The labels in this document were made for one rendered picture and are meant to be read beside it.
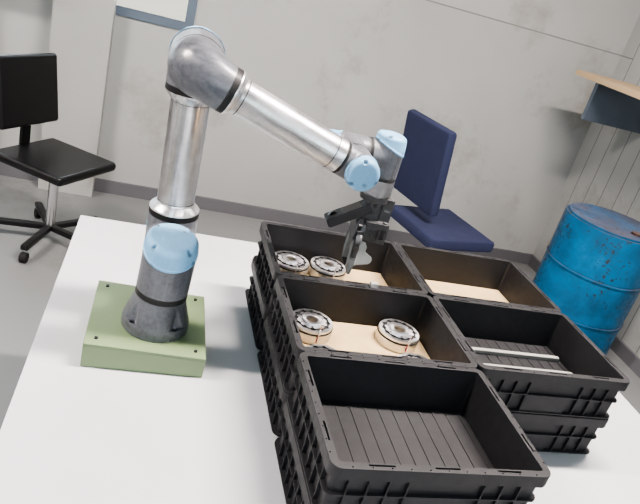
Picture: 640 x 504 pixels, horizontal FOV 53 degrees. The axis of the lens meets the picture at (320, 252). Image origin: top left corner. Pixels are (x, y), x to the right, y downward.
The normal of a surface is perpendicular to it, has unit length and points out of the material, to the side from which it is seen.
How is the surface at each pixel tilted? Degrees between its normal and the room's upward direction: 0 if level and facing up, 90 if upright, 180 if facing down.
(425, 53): 90
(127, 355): 90
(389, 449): 0
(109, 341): 2
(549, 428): 90
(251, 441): 0
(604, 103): 90
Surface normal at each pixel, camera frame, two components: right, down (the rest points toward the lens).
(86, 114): 0.18, 0.45
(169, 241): 0.31, -0.80
